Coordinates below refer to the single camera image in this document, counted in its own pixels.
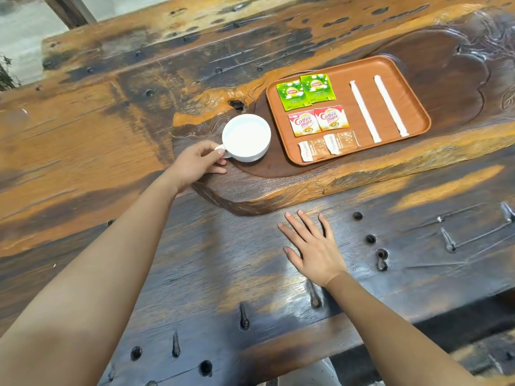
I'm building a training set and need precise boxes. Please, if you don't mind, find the weathered wooden backrest bench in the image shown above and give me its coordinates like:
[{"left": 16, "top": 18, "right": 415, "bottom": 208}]
[{"left": 40, "top": 0, "right": 363, "bottom": 71}]

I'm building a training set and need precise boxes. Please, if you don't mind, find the person's right hand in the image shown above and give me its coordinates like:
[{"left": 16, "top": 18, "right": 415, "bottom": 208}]
[{"left": 277, "top": 209, "right": 349, "bottom": 289}]

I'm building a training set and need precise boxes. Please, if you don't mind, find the brown sugar packet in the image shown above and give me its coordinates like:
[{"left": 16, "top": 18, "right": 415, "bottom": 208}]
[
  {"left": 297, "top": 137, "right": 332, "bottom": 164},
  {"left": 322, "top": 130, "right": 362, "bottom": 156}
]

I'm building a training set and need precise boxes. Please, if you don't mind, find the person's right forearm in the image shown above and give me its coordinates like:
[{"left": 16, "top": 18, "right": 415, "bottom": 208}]
[{"left": 323, "top": 271, "right": 483, "bottom": 386}]

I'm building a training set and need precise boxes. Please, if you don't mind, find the person's left forearm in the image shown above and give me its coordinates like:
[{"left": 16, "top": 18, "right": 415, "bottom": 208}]
[{"left": 0, "top": 170, "right": 180, "bottom": 386}]

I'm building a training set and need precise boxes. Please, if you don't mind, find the orange tray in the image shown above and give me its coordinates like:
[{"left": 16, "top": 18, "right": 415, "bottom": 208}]
[{"left": 266, "top": 55, "right": 432, "bottom": 167}]

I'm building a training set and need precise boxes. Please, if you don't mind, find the red white creamer packet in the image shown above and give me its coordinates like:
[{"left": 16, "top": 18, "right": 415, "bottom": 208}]
[
  {"left": 313, "top": 105, "right": 351, "bottom": 132},
  {"left": 287, "top": 109, "right": 323, "bottom": 138}
]

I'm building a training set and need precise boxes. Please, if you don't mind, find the green Lipton tea packet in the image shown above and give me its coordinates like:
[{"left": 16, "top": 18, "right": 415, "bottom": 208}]
[
  {"left": 275, "top": 79, "right": 313, "bottom": 112},
  {"left": 299, "top": 73, "right": 337, "bottom": 104}
]

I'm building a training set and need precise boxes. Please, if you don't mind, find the carved wooden tea board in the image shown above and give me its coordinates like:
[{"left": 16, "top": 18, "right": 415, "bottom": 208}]
[{"left": 171, "top": 3, "right": 515, "bottom": 217}]

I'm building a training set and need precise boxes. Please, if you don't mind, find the white cup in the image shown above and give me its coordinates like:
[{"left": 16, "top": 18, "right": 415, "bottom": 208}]
[{"left": 214, "top": 114, "right": 272, "bottom": 164}]

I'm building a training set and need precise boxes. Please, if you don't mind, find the potted green plant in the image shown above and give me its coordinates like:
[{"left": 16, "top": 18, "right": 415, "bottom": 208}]
[{"left": 0, "top": 56, "right": 19, "bottom": 92}]

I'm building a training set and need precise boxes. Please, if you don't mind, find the white paper stick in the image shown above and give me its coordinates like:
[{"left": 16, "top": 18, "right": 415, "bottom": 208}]
[
  {"left": 349, "top": 79, "right": 383, "bottom": 144},
  {"left": 373, "top": 74, "right": 410, "bottom": 138}
]

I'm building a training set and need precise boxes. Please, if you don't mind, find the person's left hand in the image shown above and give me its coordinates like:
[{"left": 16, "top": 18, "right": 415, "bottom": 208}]
[{"left": 163, "top": 139, "right": 228, "bottom": 196}]

